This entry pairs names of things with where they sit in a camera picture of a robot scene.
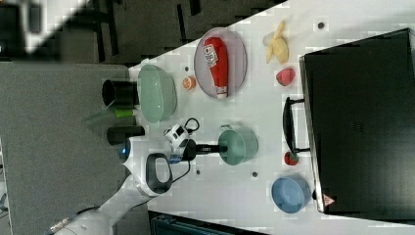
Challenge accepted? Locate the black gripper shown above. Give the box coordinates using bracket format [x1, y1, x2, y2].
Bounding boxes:
[169, 139, 228, 163]

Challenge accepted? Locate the green metal mug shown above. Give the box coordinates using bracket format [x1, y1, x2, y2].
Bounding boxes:
[218, 124, 258, 165]

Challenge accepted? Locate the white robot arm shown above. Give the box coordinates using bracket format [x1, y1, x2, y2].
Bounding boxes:
[45, 137, 227, 235]

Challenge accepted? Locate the orange slice toy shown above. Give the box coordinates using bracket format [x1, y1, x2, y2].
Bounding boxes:
[182, 76, 196, 90]

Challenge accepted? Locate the green perforated colander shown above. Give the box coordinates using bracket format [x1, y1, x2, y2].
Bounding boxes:
[138, 65, 177, 123]

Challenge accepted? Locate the small red strawberry toy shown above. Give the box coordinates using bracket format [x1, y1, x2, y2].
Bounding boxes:
[284, 152, 299, 165]

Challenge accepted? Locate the dark blue bin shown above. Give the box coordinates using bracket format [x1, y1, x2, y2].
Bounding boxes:
[149, 211, 265, 235]

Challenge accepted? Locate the grey oval plate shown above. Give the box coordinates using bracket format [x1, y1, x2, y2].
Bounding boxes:
[194, 27, 247, 99]

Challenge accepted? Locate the blue bowl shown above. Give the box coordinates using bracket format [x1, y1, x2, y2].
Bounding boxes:
[271, 174, 311, 213]

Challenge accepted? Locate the short black cup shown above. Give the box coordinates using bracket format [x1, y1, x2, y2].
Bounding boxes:
[107, 125, 145, 146]

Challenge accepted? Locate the red plush ketchup bottle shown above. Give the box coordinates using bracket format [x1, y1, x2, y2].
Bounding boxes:
[204, 37, 229, 99]

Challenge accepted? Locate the tall black cup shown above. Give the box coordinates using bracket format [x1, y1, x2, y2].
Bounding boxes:
[102, 79, 139, 107]

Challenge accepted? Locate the pink strawberry toy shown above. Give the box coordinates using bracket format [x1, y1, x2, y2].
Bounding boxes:
[276, 68, 296, 86]

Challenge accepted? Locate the peeled banana toy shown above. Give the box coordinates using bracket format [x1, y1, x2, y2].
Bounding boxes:
[262, 21, 289, 65]

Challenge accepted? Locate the black toaster oven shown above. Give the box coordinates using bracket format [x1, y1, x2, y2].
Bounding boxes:
[300, 28, 415, 224]

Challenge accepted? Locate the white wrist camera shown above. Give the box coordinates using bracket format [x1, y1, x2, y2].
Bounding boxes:
[163, 124, 189, 148]

